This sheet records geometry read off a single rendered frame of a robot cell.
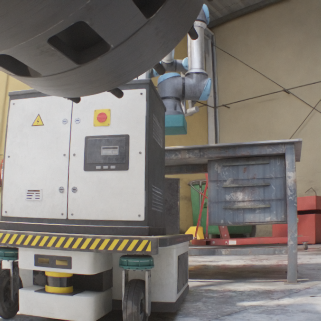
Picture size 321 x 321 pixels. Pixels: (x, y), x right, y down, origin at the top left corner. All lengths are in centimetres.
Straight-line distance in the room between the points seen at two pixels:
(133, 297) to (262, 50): 885
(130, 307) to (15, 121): 78
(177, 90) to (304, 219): 598
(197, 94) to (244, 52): 811
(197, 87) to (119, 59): 128
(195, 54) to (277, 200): 104
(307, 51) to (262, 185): 687
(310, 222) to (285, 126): 238
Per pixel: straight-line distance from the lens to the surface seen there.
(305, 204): 758
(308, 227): 760
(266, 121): 912
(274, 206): 245
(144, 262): 121
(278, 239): 574
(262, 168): 247
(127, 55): 66
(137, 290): 120
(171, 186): 480
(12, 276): 140
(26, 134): 144
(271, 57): 951
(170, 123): 183
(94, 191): 130
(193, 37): 78
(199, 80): 194
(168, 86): 191
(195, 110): 230
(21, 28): 51
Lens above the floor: 34
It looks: 11 degrees up
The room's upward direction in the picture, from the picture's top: straight up
